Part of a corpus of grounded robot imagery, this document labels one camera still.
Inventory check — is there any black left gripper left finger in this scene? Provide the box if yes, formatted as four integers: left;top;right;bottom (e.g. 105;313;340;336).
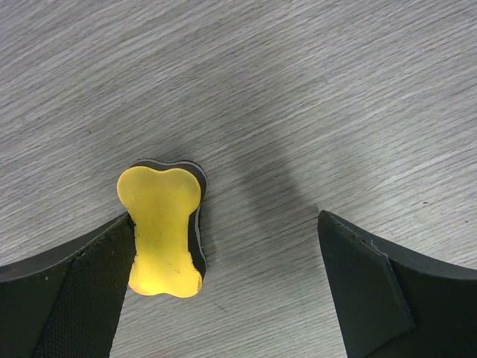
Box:
1;214;135;357

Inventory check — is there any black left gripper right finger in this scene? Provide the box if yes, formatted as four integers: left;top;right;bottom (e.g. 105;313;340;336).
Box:
318;210;476;357

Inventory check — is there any yellow bone-shaped eraser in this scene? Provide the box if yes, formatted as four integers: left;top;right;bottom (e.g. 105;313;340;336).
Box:
116;159;207;298

